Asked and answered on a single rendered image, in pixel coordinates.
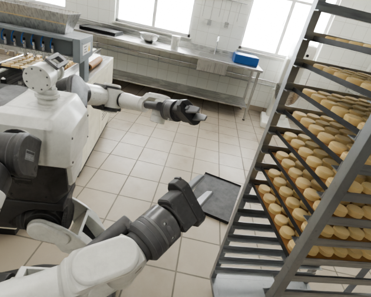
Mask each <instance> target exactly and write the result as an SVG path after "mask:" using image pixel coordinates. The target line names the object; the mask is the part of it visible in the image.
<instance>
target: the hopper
mask: <svg viewBox="0 0 371 297"><path fill-rule="evenodd" d="M80 16H81V13H80V12H75V11H69V10H66V9H61V8H55V7H51V6H46V5H41V4H35V3H32V2H27V1H21V0H0V22H3V23H7V24H12V25H18V26H22V27H28V28H33V29H39V30H43V31H49V32H54V33H58V34H64V35H65V34H69V33H72V32H73V30H74V28H75V26H76V24H77V22H78V20H79V18H80Z"/></svg>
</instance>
